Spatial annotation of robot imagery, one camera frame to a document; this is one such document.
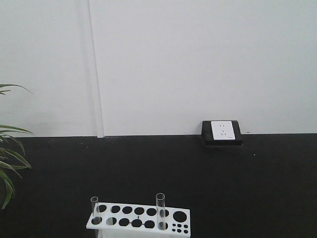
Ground tall clear test tube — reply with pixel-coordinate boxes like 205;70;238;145
156;193;166;230

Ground short clear test tube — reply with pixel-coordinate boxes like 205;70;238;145
90;196;103;238

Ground white socket on black base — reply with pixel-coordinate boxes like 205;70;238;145
201;120;243;146

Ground white test tube rack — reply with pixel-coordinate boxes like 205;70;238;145
86;202;191;238

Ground green potted plant leaves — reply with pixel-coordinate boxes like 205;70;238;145
0;83;35;210

